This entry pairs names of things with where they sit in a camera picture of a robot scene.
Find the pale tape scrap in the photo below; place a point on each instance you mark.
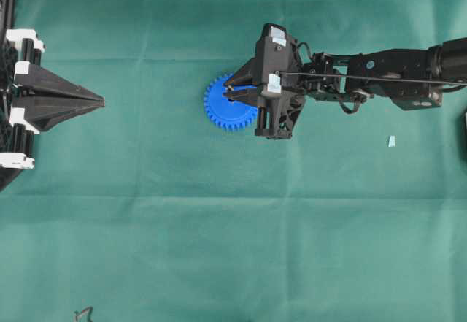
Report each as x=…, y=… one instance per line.
x=391, y=141

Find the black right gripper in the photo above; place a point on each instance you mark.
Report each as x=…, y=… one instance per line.
x=272, y=73

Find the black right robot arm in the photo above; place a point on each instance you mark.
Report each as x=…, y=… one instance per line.
x=411, y=79

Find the green table cloth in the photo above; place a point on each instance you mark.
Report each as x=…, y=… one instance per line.
x=146, y=211

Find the blue plastic gear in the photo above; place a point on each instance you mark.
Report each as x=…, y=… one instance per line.
x=225, y=114

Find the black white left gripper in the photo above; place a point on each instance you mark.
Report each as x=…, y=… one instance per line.
x=30, y=117

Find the bent metal wire clip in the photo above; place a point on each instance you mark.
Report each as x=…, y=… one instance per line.
x=83, y=315

